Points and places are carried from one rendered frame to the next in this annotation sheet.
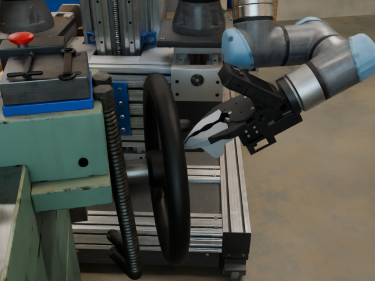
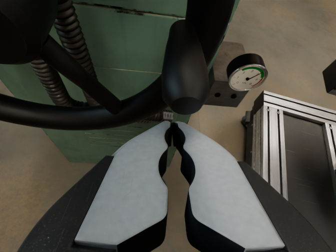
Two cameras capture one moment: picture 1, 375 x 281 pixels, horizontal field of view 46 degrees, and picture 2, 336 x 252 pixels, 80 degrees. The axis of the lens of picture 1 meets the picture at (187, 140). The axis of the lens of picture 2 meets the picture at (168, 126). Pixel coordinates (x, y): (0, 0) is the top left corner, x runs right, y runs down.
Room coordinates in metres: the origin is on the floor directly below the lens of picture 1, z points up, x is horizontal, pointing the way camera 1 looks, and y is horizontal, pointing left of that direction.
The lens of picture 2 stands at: (0.67, -0.07, 0.89)
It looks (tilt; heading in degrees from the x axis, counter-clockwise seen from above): 59 degrees down; 89
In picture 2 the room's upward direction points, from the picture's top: 15 degrees clockwise
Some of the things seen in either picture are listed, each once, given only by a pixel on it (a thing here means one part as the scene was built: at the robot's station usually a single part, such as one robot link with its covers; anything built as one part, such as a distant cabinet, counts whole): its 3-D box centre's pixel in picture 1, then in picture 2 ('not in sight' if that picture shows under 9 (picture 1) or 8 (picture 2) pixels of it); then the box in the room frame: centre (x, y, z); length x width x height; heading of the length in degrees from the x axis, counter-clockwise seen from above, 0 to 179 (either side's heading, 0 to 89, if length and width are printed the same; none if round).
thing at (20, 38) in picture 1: (21, 37); not in sight; (0.54, 0.21, 1.02); 0.03 x 0.03 x 0.01
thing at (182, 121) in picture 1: (175, 126); (184, 65); (0.68, 0.02, 0.81); 0.06 x 0.03 x 0.03; 102
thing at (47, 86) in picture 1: (44, 69); not in sight; (0.51, 0.18, 0.99); 0.13 x 0.11 x 0.06; 12
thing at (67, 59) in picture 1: (67, 63); not in sight; (0.49, 0.14, 1.00); 0.10 x 0.02 x 0.01; 12
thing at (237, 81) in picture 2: not in sight; (243, 75); (0.78, 0.22, 0.65); 0.06 x 0.04 x 0.08; 12
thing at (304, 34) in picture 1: (309, 44); not in sight; (0.81, -0.23, 0.92); 0.11 x 0.11 x 0.08; 11
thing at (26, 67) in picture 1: (27, 64); not in sight; (0.49, 0.19, 1.00); 0.07 x 0.04 x 0.01; 12
